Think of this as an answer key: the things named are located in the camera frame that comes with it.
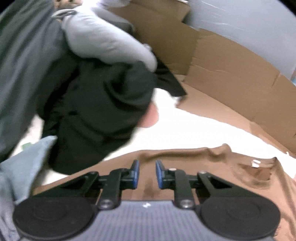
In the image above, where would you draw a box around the brown printed t-shirt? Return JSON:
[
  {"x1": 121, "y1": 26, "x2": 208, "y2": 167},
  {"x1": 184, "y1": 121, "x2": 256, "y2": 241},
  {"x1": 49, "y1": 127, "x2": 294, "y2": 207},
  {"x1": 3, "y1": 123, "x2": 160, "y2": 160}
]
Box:
[{"x1": 32, "y1": 143, "x2": 296, "y2": 241}]

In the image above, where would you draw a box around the cream bear print bedsheet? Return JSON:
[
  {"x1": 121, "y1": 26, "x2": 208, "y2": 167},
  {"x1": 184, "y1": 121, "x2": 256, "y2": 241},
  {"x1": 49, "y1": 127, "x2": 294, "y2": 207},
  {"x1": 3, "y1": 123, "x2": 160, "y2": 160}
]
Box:
[{"x1": 11, "y1": 87, "x2": 296, "y2": 186}]

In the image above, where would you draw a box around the blue denim garment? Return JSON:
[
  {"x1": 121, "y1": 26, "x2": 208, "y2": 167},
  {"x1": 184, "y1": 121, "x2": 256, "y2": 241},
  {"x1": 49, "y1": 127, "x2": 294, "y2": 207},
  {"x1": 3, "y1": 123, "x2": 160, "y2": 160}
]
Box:
[{"x1": 1, "y1": 136, "x2": 57, "y2": 240}]

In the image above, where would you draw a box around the brown cardboard sheet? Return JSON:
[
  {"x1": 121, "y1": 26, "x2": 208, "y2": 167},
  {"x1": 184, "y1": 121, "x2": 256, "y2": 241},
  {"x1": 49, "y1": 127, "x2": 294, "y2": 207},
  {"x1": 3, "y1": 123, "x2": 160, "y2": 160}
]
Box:
[{"x1": 113, "y1": 1, "x2": 295, "y2": 152}]

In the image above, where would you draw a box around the dark grey pillow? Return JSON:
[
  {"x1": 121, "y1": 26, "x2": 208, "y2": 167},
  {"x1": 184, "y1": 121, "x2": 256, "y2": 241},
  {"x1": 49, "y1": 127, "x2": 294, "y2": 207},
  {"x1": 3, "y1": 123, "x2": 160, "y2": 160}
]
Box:
[{"x1": 1, "y1": 1, "x2": 186, "y2": 175}]

